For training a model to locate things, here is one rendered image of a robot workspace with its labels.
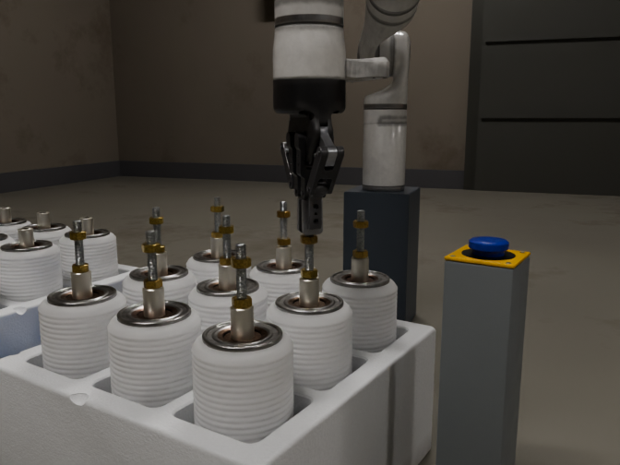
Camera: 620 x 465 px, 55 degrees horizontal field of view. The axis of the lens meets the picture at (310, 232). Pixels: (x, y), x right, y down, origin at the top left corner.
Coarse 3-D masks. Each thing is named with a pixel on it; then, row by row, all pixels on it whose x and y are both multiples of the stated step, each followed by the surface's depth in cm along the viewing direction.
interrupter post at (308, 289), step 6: (300, 282) 65; (306, 282) 64; (312, 282) 64; (318, 282) 65; (300, 288) 65; (306, 288) 64; (312, 288) 64; (318, 288) 65; (300, 294) 65; (306, 294) 64; (312, 294) 64; (318, 294) 65; (300, 300) 65; (306, 300) 64; (312, 300) 64; (318, 300) 65; (306, 306) 65; (312, 306) 65
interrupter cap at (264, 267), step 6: (258, 264) 82; (264, 264) 82; (270, 264) 83; (294, 264) 83; (300, 264) 82; (258, 270) 80; (264, 270) 79; (270, 270) 78; (276, 270) 79; (282, 270) 79; (288, 270) 79; (294, 270) 78; (300, 270) 79
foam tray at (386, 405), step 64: (0, 384) 66; (64, 384) 62; (384, 384) 66; (0, 448) 69; (64, 448) 62; (128, 448) 56; (192, 448) 51; (256, 448) 50; (320, 448) 55; (384, 448) 68
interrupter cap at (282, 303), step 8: (280, 296) 67; (288, 296) 68; (296, 296) 68; (320, 296) 68; (328, 296) 67; (336, 296) 67; (280, 304) 64; (288, 304) 64; (296, 304) 65; (320, 304) 65; (328, 304) 64; (336, 304) 64; (288, 312) 63; (296, 312) 62; (304, 312) 62; (312, 312) 62; (320, 312) 62; (328, 312) 63
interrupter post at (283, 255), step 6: (276, 246) 81; (288, 246) 81; (276, 252) 81; (282, 252) 80; (288, 252) 80; (276, 258) 81; (282, 258) 80; (288, 258) 80; (276, 264) 81; (282, 264) 80; (288, 264) 81
